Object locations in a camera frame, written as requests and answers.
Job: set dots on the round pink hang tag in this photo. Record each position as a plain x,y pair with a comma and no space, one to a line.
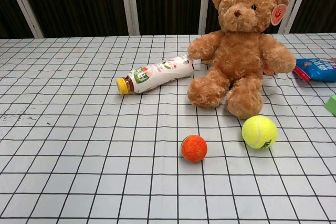
278,14

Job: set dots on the blue snack bag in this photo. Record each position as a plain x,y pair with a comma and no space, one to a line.
319,70

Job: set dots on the brown plush teddy bear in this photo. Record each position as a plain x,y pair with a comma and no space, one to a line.
236,56

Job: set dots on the green block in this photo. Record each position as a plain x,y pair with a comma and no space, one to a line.
331,106

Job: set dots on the small orange ball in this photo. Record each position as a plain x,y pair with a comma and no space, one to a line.
194,148

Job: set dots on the yellow-green tennis ball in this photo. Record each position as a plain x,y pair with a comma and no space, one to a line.
259,131

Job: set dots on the tea bottle with yellow cap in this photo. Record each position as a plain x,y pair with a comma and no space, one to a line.
162,73

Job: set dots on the white frame post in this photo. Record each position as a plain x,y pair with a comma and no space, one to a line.
130,3
295,6
205,3
23,5

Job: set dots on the white checked tablecloth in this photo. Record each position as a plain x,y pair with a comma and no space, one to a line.
78,142

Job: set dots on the orange label tag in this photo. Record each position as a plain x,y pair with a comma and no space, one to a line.
268,71

